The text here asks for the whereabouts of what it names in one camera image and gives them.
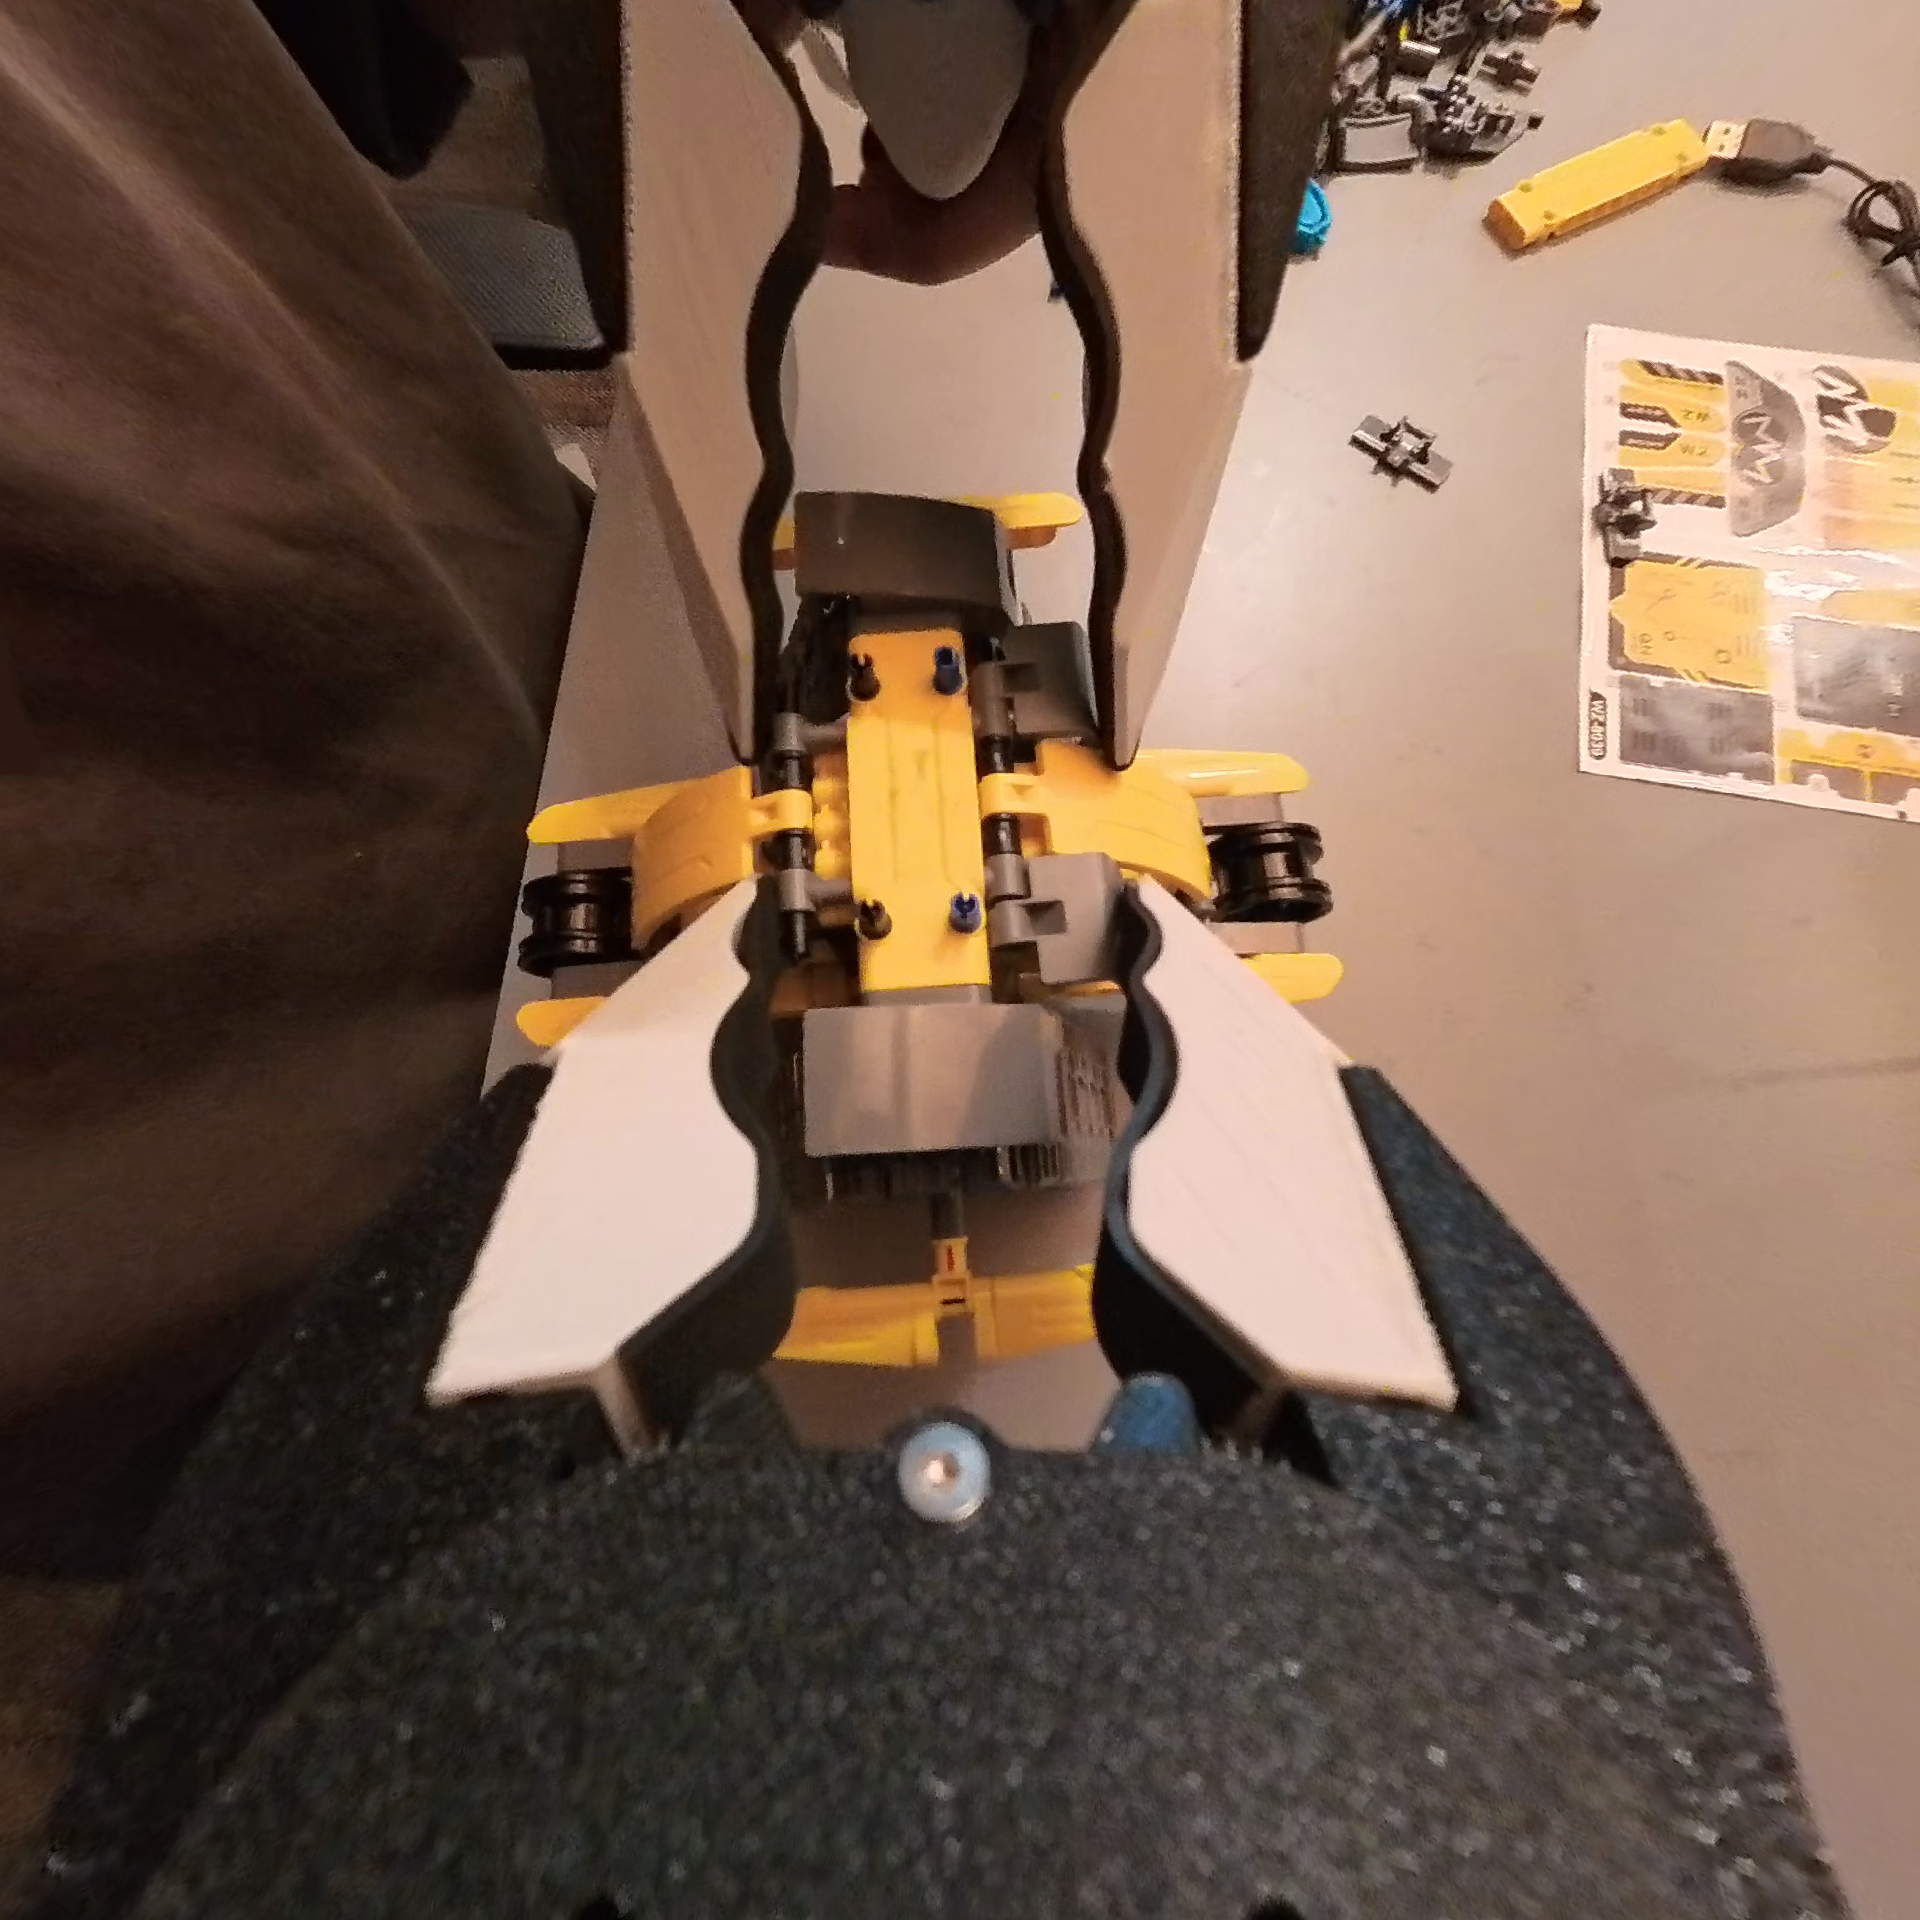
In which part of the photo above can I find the yellow grey toy brick vehicle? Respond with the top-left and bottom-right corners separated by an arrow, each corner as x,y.
519,488 -> 1338,1368

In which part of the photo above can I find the small grey brick connector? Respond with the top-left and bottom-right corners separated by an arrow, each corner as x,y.
1349,412 -> 1459,488

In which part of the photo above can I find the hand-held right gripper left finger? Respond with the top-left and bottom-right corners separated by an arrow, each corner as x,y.
422,871 -> 806,1453

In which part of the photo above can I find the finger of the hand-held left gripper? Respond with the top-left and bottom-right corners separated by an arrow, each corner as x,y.
619,0 -> 838,759
1040,0 -> 1254,769

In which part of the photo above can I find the person's left hand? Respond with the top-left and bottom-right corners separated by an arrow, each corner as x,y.
828,127 -> 1055,288

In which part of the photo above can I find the black mesh office chair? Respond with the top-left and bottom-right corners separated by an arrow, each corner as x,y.
392,185 -> 619,368

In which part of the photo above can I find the pile of black brick pieces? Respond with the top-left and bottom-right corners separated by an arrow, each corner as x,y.
1321,0 -> 1607,173

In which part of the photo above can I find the yellow brick beam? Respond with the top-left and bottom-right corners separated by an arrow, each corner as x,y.
1486,116 -> 1720,248

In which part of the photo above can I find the black usb cable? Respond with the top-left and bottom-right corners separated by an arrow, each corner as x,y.
1703,116 -> 1920,323

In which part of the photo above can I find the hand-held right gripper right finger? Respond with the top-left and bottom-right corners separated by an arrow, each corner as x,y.
1093,876 -> 1459,1449

